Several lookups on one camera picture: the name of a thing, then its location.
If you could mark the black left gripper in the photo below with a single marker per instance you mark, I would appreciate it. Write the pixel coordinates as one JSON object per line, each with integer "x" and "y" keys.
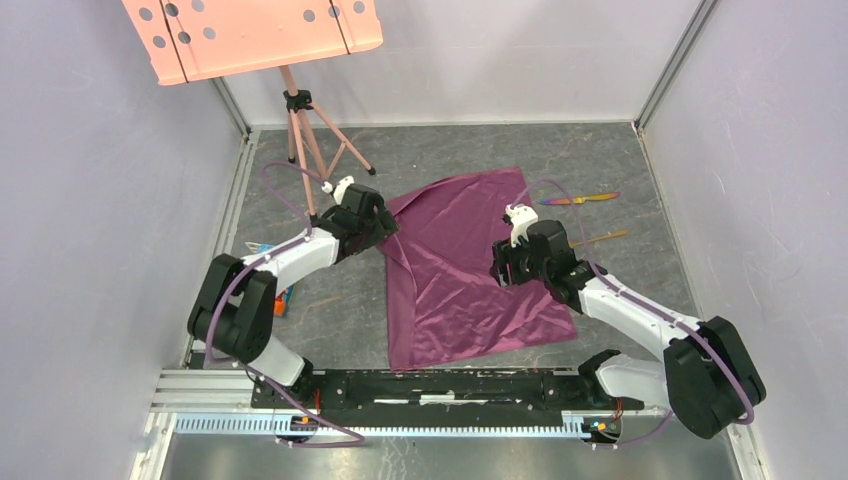
{"x": 385, "y": 226}

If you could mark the magenta satin napkin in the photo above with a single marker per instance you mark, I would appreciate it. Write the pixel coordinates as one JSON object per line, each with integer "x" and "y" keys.
{"x": 443, "y": 305}

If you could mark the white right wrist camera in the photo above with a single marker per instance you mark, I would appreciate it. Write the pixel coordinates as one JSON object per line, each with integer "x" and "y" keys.
{"x": 520, "y": 217}

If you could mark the gold spoon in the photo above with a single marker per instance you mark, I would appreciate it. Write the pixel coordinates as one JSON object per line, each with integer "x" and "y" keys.
{"x": 608, "y": 236}

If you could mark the iridescent rainbow knife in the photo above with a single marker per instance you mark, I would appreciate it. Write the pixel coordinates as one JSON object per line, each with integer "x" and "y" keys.
{"x": 577, "y": 200}

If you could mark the colourful toy block set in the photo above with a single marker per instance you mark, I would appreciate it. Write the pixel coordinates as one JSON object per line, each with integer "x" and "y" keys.
{"x": 282, "y": 300}

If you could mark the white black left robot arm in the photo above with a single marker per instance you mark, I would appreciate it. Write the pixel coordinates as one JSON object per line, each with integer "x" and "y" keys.
{"x": 234, "y": 310}

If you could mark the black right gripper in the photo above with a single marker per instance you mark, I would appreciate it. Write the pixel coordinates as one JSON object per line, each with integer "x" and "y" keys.
{"x": 504, "y": 253}

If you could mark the pink music stand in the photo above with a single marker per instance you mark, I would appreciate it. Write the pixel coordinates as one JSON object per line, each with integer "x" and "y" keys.
{"x": 189, "y": 41}

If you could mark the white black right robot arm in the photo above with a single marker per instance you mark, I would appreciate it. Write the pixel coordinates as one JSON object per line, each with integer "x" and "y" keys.
{"x": 701, "y": 371}

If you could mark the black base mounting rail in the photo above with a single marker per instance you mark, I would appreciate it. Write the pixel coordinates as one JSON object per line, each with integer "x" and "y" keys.
{"x": 465, "y": 397}

